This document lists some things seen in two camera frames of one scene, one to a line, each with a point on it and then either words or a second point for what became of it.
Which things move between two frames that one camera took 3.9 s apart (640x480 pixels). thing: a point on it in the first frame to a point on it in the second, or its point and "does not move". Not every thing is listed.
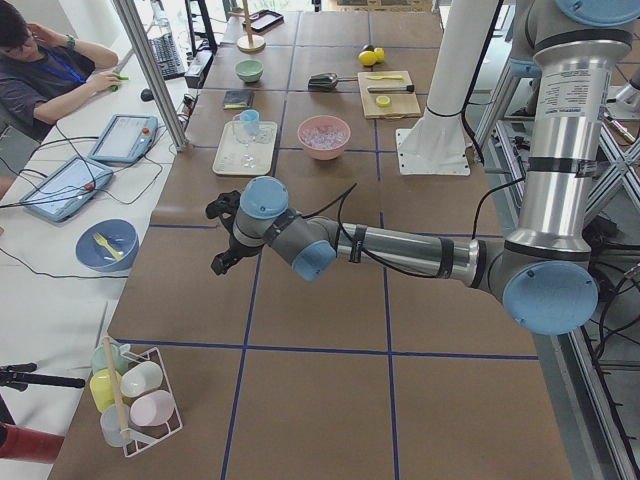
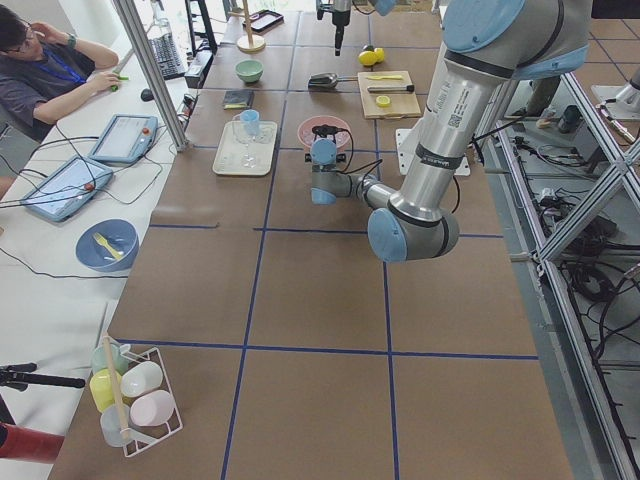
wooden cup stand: (250, 43) does not move
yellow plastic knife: (378, 77) does not move
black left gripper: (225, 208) to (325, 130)
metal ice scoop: (327, 80) does not move
